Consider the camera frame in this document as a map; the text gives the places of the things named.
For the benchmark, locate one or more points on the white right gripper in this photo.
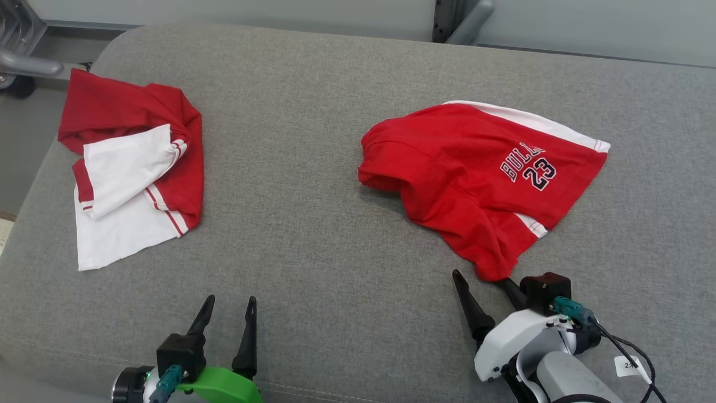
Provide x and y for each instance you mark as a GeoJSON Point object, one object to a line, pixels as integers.
{"type": "Point", "coordinates": [514, 336]}

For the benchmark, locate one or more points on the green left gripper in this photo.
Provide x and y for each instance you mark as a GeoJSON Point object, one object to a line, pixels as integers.
{"type": "Point", "coordinates": [224, 387]}

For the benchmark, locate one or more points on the red Bulls 23 shorts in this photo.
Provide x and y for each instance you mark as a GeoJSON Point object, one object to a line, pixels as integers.
{"type": "Point", "coordinates": [447, 157]}

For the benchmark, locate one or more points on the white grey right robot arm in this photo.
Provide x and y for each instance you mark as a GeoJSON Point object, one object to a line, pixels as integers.
{"type": "Point", "coordinates": [570, 380]}

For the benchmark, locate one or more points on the red and white crumpled garment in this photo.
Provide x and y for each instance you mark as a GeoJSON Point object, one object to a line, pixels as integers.
{"type": "Point", "coordinates": [112, 106]}

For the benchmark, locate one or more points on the grey fabric sofa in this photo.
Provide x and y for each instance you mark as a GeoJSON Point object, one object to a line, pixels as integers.
{"type": "Point", "coordinates": [313, 168]}

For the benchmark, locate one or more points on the black caster wheel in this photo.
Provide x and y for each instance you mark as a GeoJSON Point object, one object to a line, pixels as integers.
{"type": "Point", "coordinates": [22, 88]}

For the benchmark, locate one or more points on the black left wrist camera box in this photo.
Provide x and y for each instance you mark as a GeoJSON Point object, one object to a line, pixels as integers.
{"type": "Point", "coordinates": [179, 355]}

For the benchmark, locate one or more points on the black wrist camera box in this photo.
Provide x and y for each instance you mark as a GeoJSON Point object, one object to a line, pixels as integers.
{"type": "Point", "coordinates": [179, 355]}
{"type": "Point", "coordinates": [545, 291]}

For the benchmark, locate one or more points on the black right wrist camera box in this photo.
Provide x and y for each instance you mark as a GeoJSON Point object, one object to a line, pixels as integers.
{"type": "Point", "coordinates": [545, 291]}

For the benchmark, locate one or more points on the grey metal frame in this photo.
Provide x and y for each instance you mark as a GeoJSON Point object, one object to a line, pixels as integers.
{"type": "Point", "coordinates": [22, 64]}

